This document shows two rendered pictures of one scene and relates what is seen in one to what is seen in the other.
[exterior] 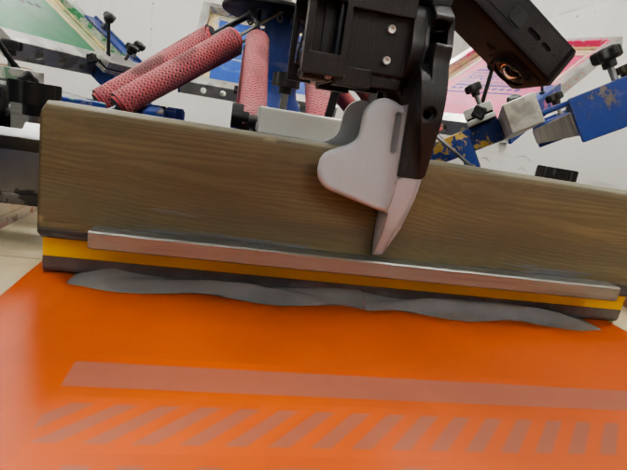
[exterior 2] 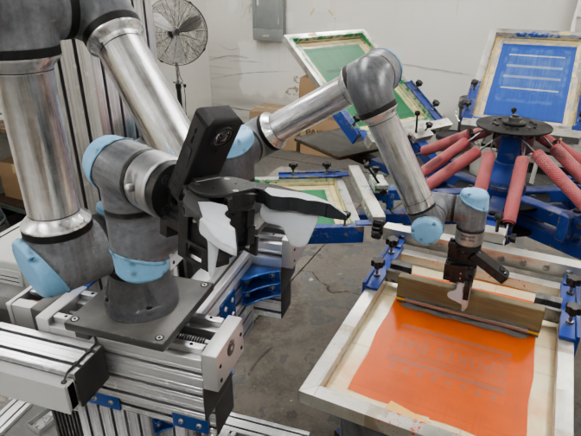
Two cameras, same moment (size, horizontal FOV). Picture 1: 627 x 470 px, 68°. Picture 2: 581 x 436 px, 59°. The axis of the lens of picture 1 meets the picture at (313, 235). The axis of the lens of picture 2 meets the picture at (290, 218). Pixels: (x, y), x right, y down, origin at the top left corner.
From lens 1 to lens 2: 1.36 m
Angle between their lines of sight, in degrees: 38
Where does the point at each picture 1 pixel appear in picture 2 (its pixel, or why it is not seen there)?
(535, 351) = (492, 339)
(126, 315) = (410, 315)
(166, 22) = not seen: outside the picture
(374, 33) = (457, 273)
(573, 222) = (514, 311)
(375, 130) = (459, 289)
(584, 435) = (476, 352)
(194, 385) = (418, 330)
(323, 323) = (447, 323)
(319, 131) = (491, 238)
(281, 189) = (441, 295)
